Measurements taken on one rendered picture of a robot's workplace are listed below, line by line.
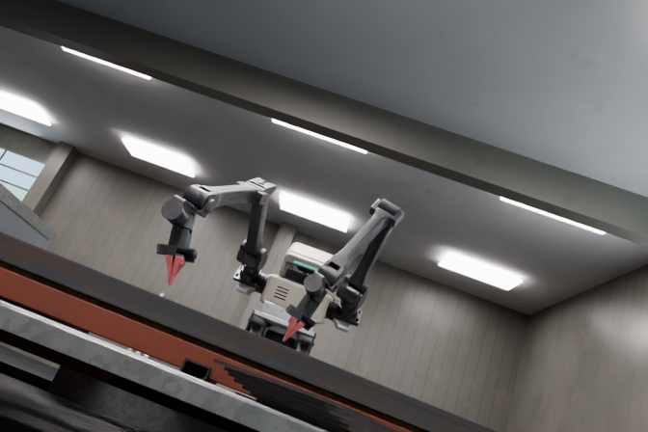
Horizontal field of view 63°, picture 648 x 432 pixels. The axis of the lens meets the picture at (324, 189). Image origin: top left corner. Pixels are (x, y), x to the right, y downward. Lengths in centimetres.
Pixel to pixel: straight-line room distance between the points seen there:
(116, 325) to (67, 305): 10
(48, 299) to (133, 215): 975
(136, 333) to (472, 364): 936
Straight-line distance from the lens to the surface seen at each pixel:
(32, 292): 116
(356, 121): 549
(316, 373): 110
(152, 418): 188
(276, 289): 222
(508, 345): 1051
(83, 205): 1127
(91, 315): 112
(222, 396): 76
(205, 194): 151
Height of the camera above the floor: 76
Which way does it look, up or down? 22 degrees up
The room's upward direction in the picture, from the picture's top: 22 degrees clockwise
